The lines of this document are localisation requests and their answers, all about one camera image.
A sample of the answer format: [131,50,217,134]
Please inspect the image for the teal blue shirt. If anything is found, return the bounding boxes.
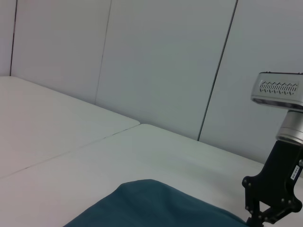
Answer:
[62,179,251,227]

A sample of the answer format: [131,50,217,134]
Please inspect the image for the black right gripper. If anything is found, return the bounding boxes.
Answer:
[241,140,303,227]

